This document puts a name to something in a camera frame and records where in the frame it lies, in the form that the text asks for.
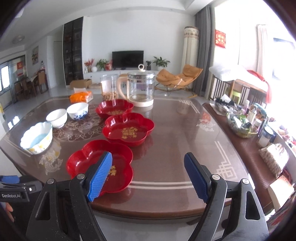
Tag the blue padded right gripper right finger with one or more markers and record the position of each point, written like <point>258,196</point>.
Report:
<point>246,218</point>

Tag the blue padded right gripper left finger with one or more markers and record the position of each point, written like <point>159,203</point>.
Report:
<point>62,210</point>

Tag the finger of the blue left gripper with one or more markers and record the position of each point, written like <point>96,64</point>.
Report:
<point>9,179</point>

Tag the scalloped white blue bowl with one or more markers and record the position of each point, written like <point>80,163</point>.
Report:
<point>37,138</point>

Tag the red flower plate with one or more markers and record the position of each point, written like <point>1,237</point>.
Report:
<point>130,129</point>
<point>121,172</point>
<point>113,107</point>

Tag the white ribbed black-rimmed bowl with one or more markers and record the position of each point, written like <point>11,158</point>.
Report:
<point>57,118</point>

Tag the white blue floral bowl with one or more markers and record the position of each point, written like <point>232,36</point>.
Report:
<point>78,111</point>

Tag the red flower plate back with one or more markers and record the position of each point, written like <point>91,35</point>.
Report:
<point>113,107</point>

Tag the person's left hand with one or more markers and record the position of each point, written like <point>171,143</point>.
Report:
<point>8,209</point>

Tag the basket of small bottles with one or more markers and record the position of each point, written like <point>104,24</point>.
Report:
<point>250,124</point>

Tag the wooden dining chair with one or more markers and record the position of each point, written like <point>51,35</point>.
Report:
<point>41,83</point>

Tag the orange tissue pack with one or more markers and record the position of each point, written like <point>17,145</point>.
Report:
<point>81,95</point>

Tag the cardboard box on floor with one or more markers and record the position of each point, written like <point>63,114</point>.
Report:
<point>83,83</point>

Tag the white tv cabinet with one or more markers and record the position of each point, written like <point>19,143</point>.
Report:
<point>104,74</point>

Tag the clear plastic snack jar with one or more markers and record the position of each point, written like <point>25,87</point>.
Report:
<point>108,87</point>

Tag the dark tall display cabinet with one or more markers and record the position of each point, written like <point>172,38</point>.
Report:
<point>72,50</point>

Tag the black flat television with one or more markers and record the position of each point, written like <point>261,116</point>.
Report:
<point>127,59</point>

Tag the orange rocking lounge chair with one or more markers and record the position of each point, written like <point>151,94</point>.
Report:
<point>168,82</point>

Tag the green potted plant right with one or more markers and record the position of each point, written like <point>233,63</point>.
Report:
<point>160,62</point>

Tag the glass kettle cream handle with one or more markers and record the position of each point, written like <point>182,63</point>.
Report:
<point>137,87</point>

